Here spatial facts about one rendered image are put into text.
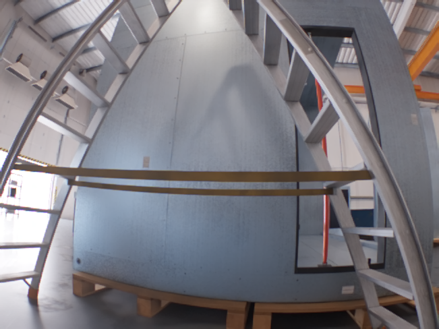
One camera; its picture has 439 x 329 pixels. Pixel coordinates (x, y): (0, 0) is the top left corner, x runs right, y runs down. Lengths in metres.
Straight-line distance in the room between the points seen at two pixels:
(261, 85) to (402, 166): 1.09
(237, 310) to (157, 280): 0.55
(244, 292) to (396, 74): 1.84
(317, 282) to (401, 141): 1.05
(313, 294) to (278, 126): 1.05
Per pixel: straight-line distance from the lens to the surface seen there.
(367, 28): 2.24
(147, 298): 1.63
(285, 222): 1.46
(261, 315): 1.47
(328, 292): 1.57
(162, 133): 1.72
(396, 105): 1.88
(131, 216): 1.72
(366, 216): 7.88
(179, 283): 1.62
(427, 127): 6.17
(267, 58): 1.29
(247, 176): 0.69
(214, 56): 1.90
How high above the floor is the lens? 0.67
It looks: 13 degrees up
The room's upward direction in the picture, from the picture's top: 3 degrees clockwise
